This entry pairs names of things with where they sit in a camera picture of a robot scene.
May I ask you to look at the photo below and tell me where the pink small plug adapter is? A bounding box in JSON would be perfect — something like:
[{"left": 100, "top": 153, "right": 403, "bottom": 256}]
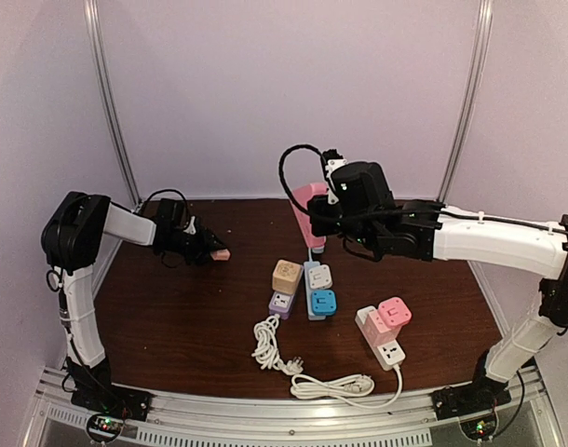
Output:
[{"left": 210, "top": 249, "right": 231, "bottom": 262}]

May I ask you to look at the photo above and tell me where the white power strip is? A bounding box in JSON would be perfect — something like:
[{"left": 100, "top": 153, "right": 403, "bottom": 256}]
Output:
[{"left": 355, "top": 305, "right": 412, "bottom": 372}]

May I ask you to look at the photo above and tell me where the left aluminium frame post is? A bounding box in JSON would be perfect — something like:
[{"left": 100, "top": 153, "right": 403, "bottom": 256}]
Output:
[{"left": 83, "top": 0, "right": 142, "bottom": 207}]

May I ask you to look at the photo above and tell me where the light blue power strip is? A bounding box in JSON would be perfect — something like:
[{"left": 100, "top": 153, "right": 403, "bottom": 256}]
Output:
[{"left": 304, "top": 261, "right": 337, "bottom": 321}]

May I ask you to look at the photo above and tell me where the blue cube plug adapter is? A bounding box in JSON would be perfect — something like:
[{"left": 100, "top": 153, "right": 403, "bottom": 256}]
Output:
[{"left": 311, "top": 290, "right": 337, "bottom": 317}]

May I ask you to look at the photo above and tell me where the white cube plug adapter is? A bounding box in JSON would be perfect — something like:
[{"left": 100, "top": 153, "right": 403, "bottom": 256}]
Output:
[{"left": 308, "top": 264, "right": 333, "bottom": 290}]

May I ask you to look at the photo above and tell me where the pink power strip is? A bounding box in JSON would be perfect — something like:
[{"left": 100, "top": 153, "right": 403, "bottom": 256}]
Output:
[{"left": 291, "top": 183, "right": 327, "bottom": 254}]

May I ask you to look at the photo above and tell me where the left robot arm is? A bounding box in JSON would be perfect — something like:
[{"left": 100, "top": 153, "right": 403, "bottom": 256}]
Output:
[{"left": 41, "top": 191, "right": 230, "bottom": 370}]

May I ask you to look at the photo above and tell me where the purple power strip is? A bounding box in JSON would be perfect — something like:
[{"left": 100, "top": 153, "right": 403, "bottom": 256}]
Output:
[{"left": 268, "top": 291, "right": 295, "bottom": 320}]

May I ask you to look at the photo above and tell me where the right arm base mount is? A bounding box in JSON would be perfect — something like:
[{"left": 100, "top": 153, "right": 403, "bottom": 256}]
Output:
[{"left": 431, "top": 377, "right": 511, "bottom": 420}]

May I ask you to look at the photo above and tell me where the aluminium frame post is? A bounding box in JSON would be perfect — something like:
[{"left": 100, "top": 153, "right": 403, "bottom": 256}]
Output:
[
  {"left": 438, "top": 0, "right": 494, "bottom": 202},
  {"left": 83, "top": 0, "right": 142, "bottom": 207}
]

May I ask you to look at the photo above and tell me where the white coiled power cable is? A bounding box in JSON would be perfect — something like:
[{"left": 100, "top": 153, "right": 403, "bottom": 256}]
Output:
[{"left": 290, "top": 365, "right": 404, "bottom": 411}]

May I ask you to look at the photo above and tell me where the beige patterned cube plug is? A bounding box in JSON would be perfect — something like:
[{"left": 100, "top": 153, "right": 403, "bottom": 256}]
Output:
[{"left": 272, "top": 259, "right": 303, "bottom": 295}]

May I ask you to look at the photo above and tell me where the light pink cube plug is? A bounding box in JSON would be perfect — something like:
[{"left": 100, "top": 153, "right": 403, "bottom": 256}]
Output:
[{"left": 362, "top": 310, "right": 401, "bottom": 346}]

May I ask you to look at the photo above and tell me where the pink cube plug adapter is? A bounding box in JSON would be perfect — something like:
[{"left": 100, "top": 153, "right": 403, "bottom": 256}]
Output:
[{"left": 377, "top": 297, "right": 412, "bottom": 329}]

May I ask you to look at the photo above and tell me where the white coiled purple-strip cable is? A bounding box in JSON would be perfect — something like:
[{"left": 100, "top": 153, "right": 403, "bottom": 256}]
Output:
[{"left": 250, "top": 314, "right": 307, "bottom": 376}]

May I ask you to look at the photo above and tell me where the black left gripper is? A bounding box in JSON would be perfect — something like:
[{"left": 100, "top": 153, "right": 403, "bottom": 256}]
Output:
[{"left": 165, "top": 226, "right": 226, "bottom": 267}]

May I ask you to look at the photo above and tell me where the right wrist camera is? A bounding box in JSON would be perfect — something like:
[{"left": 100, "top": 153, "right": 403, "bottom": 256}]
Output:
[{"left": 321, "top": 149, "right": 347, "bottom": 205}]

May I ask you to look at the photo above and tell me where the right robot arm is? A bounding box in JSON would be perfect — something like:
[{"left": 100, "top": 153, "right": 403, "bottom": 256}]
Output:
[{"left": 308, "top": 158, "right": 568, "bottom": 412}]

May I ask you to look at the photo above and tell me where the right aluminium frame post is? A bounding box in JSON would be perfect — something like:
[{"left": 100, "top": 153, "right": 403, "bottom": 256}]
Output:
[{"left": 438, "top": 0, "right": 494, "bottom": 202}]

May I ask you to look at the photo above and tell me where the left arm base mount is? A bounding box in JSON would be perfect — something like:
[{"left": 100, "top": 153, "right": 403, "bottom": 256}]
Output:
[{"left": 66, "top": 357, "right": 152, "bottom": 421}]

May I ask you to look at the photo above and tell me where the aluminium front rail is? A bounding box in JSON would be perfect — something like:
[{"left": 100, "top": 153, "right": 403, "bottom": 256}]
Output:
[{"left": 16, "top": 366, "right": 565, "bottom": 446}]

